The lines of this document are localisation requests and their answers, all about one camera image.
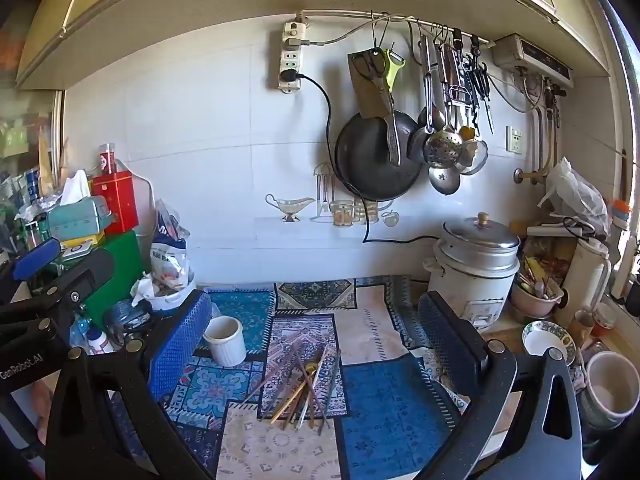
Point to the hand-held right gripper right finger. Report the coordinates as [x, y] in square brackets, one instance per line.
[447, 335]

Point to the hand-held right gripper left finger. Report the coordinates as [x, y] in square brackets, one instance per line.
[182, 340]

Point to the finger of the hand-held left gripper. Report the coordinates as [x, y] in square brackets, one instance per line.
[85, 277]
[36, 259]

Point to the white utensil cup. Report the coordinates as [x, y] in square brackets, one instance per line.
[225, 345]

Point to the pile of chopsticks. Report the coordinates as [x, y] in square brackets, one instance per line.
[295, 395]

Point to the pink bowl with utensils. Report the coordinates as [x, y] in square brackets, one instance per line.
[530, 302]

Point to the yellow box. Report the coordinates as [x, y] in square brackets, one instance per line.
[75, 250]

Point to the green box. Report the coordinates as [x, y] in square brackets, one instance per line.
[122, 270]

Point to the white round tub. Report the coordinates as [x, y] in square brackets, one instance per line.
[170, 302]

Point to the teal tissue box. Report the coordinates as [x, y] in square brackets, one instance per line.
[75, 217]

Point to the white glue bottle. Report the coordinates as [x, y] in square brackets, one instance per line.
[100, 342]

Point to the white rice cooker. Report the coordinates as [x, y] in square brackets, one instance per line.
[475, 270]

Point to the white tissue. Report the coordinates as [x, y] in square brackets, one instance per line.
[75, 187]

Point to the red tin box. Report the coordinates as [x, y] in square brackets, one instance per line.
[120, 200]

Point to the blue white plastic bag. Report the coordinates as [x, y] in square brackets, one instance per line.
[170, 255]

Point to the white cutting board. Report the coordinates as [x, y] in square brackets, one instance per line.
[145, 210]

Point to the patterned blue patchwork mat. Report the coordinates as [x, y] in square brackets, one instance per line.
[390, 410]

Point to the white patterned plate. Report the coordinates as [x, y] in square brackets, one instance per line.
[545, 342]

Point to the white electric kettle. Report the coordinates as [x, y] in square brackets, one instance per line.
[585, 280]

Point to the large white mug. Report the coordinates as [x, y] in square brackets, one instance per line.
[607, 390]

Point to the small mesh strainer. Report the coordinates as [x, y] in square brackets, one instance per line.
[475, 157]

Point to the metal skimmer ladle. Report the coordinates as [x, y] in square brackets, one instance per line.
[442, 149]

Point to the clear plastic bag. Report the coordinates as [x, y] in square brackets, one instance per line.
[575, 195]

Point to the black wok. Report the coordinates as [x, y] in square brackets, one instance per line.
[370, 160]

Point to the dark metal ladle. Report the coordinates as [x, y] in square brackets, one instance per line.
[417, 145]

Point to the water heater pipes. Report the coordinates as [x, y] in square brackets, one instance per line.
[541, 130]

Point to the kitchen cleaver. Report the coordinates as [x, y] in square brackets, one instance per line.
[367, 95]

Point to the black kitchen scissors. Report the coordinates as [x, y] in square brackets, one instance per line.
[478, 80]

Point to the green peeler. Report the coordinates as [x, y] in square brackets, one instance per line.
[392, 72]

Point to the white power strip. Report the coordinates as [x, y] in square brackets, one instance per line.
[290, 67]

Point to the white wall socket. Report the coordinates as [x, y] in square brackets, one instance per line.
[514, 140]

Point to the wall water heater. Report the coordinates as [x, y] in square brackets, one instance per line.
[535, 55]

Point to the metal hanging rail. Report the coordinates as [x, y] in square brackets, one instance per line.
[350, 14]

